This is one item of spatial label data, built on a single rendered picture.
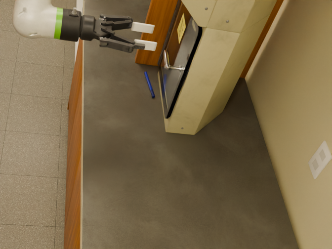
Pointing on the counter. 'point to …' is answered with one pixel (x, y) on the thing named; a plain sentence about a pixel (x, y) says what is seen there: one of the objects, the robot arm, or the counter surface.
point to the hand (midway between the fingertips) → (146, 36)
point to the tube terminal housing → (218, 62)
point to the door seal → (186, 70)
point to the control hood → (200, 10)
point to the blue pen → (149, 84)
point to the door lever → (169, 62)
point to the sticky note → (181, 28)
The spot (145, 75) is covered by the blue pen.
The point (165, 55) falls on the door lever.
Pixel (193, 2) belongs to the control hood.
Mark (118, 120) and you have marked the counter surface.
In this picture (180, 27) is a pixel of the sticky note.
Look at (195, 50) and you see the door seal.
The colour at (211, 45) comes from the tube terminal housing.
